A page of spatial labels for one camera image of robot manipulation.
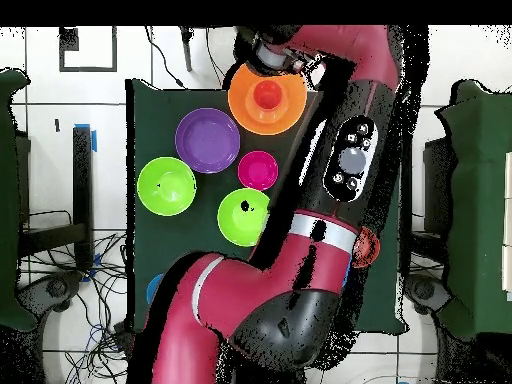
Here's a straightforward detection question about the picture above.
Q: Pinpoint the green bowl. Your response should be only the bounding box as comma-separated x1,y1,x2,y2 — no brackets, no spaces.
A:
216,187,271,248
136,156,198,218

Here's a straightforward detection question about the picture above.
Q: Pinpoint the small pink-red bowl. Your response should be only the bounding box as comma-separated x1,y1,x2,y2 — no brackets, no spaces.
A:
237,150,280,192

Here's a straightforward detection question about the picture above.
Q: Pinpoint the purple bowl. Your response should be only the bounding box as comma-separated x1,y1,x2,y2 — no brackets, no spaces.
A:
174,107,242,175

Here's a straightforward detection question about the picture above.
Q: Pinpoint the large yellow-orange bowl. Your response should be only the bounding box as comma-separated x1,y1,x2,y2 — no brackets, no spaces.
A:
227,62,309,137

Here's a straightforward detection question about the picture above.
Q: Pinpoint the orange cup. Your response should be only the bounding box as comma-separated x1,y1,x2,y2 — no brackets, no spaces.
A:
252,78,284,111

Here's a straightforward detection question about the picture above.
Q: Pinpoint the dark green table cloth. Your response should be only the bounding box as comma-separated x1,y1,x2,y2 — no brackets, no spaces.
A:
125,77,413,335

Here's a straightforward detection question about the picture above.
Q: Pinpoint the small orange bowl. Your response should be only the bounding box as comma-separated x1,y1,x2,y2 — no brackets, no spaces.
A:
351,225,382,269

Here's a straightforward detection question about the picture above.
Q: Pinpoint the small light blue bowl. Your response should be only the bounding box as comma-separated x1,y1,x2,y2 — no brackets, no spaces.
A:
146,273,165,305

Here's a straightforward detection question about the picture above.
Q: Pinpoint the black metal beam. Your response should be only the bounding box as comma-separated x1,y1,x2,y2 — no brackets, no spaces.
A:
400,159,414,277

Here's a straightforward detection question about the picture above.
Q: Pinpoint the black stand leg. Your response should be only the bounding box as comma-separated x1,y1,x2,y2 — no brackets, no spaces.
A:
178,25,194,73

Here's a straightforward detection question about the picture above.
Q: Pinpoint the green cloth side table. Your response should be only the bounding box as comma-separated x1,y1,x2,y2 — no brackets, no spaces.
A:
0,67,39,333
433,78,512,341

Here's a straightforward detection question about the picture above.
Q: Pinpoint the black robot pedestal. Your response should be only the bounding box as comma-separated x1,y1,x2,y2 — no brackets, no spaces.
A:
217,351,307,384

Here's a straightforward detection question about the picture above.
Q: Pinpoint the tangle of cables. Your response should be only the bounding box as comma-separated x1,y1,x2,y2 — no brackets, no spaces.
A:
23,209,133,384

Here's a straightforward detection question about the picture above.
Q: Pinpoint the black metal frame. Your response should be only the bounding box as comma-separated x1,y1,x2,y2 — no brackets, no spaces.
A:
18,125,95,274

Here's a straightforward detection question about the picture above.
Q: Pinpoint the black square frame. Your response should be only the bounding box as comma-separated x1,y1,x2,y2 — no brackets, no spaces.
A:
58,25,118,74

